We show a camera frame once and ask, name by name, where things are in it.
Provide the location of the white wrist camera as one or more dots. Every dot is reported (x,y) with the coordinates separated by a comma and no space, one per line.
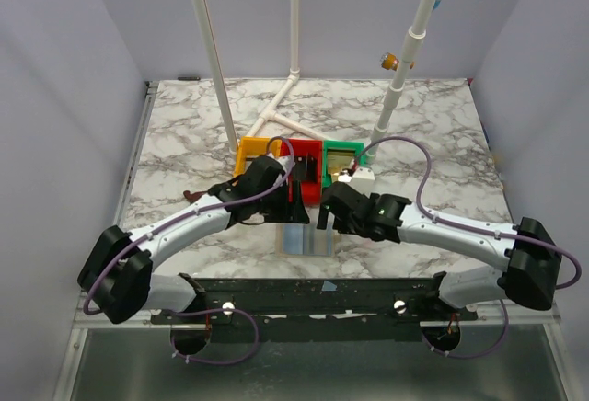
(363,180)
(287,162)

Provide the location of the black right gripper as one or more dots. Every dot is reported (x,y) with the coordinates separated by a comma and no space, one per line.
(332,205)

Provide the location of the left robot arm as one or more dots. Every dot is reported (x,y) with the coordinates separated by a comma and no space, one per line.
(119,276)

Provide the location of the beige card holder wallet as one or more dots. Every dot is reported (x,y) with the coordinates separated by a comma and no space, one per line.
(305,240)

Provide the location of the dark card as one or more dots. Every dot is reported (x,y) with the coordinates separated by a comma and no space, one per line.
(305,169)

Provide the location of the orange knob on pole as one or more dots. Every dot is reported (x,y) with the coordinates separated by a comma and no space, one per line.
(390,62)

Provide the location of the black mounting rail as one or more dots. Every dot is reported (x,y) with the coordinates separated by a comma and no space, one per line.
(318,310)

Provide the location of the green plastic bin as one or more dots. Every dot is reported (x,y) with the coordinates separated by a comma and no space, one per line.
(357,147)

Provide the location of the red plastic bin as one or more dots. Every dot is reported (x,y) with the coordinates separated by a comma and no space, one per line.
(310,192)

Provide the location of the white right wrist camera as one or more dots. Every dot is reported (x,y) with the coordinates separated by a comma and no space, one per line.
(363,180)

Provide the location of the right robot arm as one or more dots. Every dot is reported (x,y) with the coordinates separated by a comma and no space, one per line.
(519,263)

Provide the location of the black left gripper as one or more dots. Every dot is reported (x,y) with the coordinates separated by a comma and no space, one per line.
(289,203)

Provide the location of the brown small tool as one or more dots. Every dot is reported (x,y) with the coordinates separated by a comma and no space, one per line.
(192,197)

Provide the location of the gold cards stack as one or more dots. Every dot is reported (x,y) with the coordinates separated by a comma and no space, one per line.
(336,161)

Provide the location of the white left PVC pole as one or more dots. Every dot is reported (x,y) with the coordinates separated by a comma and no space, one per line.
(201,12)

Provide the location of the yellow plastic bin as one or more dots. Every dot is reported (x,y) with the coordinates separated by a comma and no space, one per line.
(251,147)

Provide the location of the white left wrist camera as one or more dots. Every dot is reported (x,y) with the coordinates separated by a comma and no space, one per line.
(287,162)

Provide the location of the white PVC jointed pole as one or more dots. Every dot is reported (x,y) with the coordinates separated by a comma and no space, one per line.
(413,40)

